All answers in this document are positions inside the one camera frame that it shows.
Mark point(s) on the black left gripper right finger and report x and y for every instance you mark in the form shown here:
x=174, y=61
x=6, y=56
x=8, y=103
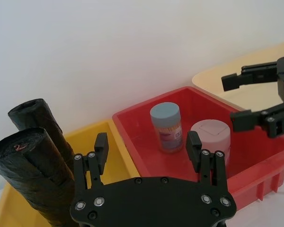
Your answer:
x=209, y=165

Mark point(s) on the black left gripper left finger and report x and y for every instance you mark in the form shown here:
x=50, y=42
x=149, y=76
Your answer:
x=95, y=163

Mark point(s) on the cream plastic bin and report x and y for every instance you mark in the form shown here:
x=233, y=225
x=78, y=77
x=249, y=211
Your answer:
x=251, y=94

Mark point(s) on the yellow plastic bin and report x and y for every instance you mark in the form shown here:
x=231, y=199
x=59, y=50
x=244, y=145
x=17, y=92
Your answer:
x=80, y=142

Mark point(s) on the jar with pink lid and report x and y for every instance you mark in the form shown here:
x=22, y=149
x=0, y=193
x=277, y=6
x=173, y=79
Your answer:
x=213, y=137

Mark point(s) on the clear jar with blue lid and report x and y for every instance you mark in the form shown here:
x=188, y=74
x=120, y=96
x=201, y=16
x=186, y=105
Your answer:
x=165, y=134

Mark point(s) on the red plastic bin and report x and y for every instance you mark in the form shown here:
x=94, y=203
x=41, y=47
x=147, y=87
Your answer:
x=142, y=132

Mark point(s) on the black garbage bag roll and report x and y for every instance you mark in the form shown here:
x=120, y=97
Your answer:
x=38, y=113
x=26, y=177

